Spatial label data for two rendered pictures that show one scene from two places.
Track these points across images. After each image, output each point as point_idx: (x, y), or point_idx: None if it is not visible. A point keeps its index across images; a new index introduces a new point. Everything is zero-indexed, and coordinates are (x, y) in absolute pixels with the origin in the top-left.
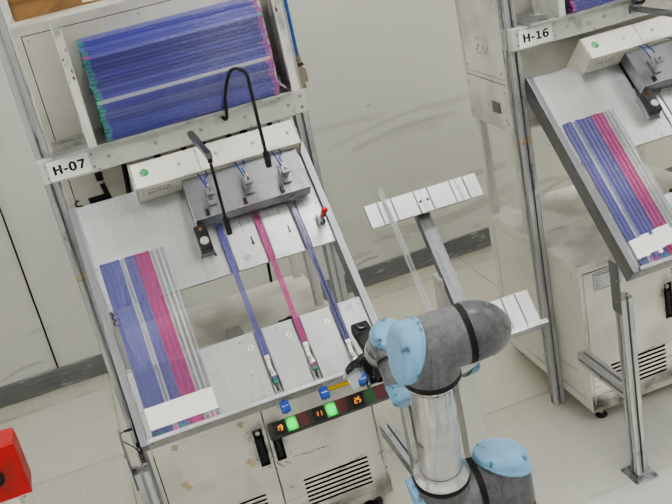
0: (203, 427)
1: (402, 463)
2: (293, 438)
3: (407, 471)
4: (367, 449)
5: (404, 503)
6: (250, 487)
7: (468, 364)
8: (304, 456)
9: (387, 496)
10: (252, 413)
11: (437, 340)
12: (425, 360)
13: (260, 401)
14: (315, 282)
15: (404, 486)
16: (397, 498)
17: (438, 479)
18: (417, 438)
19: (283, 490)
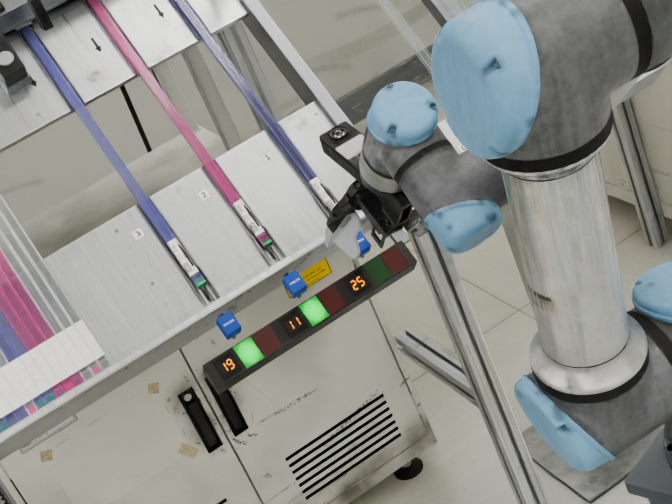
0: (84, 398)
1: (436, 397)
2: (252, 391)
3: (449, 407)
4: (381, 382)
5: (460, 458)
6: (197, 493)
7: (629, 79)
8: (278, 418)
9: (428, 454)
10: (170, 352)
11: (558, 28)
12: (541, 80)
13: (180, 325)
14: (226, 123)
15: (451, 432)
16: (445, 453)
17: (591, 362)
18: (533, 285)
19: (255, 484)
